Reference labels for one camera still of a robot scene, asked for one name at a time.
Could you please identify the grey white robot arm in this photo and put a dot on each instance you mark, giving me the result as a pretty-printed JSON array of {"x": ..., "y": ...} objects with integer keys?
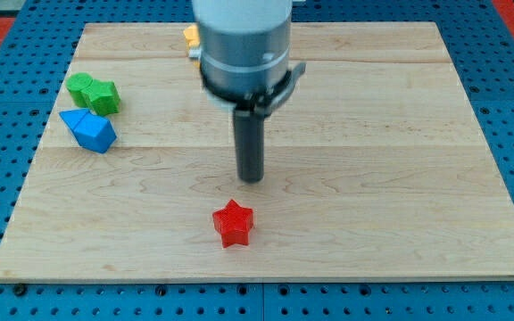
[{"x": 244, "y": 52}]

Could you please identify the red star block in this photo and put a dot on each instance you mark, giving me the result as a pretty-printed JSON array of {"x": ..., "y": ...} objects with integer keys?
[{"x": 234, "y": 224}]

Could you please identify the green star block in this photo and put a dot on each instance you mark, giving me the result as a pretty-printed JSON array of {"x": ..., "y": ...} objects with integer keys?
[{"x": 102, "y": 97}]

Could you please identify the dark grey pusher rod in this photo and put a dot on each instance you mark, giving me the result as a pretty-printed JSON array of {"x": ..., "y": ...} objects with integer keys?
[{"x": 249, "y": 145}]

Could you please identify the wooden board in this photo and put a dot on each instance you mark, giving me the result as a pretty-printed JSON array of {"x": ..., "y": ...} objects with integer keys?
[{"x": 376, "y": 170}]

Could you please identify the yellow block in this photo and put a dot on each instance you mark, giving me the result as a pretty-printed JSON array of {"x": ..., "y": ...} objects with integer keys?
[{"x": 191, "y": 35}]

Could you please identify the blue cube block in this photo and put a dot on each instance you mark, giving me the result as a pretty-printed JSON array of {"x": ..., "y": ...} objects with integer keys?
[{"x": 95, "y": 133}]

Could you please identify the blue triangle block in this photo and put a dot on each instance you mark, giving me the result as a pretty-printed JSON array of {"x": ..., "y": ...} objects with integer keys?
[{"x": 72, "y": 118}]

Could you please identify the green cylinder block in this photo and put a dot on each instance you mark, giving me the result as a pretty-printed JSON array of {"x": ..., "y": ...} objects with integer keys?
[{"x": 75, "y": 84}]

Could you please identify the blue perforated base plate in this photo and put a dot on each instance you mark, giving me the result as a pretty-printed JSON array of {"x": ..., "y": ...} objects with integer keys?
[{"x": 34, "y": 58}]

